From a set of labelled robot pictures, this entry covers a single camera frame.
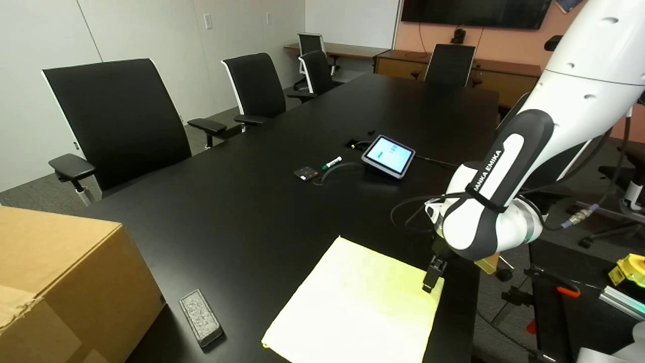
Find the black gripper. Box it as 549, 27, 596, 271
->
421, 241, 454, 294

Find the yellow terry towel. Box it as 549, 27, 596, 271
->
260, 235, 448, 363

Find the tablet with lit screen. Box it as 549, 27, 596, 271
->
360, 133, 419, 182

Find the black equipment cart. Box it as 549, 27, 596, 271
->
522, 239, 645, 363

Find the small dark phone device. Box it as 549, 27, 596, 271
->
292, 164, 323, 184

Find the green clamp bar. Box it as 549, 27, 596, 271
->
598, 284, 645, 320

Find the yellow tool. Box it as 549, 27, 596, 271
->
607, 252, 645, 290

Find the wooden credenza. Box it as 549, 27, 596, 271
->
371, 49, 542, 112

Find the black office chair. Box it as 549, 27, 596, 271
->
421, 42, 480, 88
185, 50, 291, 150
41, 57, 195, 208
297, 33, 329, 58
570, 140, 645, 252
286, 49, 348, 105

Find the brown cardboard box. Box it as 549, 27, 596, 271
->
0, 203, 167, 363

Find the orange clamp handle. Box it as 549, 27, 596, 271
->
555, 283, 585, 302

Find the gray cable connector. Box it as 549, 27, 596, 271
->
559, 201, 601, 233

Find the wooden wall desk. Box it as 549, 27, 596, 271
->
283, 41, 390, 64

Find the black wall television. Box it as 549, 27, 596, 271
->
400, 0, 555, 33

